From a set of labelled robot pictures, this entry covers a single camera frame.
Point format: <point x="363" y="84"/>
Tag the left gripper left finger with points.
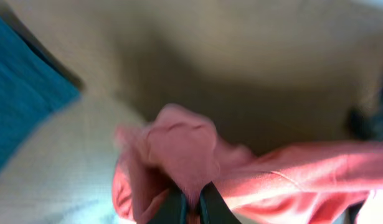
<point x="173" y="210"/>

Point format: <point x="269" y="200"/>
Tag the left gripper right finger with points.
<point x="213" y="209"/>

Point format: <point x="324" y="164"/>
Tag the red orange t-shirt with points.
<point x="311" y="182"/>

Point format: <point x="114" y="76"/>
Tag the black patterned garment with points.
<point x="364" y="127"/>

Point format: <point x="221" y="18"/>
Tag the folded navy blue garment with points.
<point x="31" y="89"/>

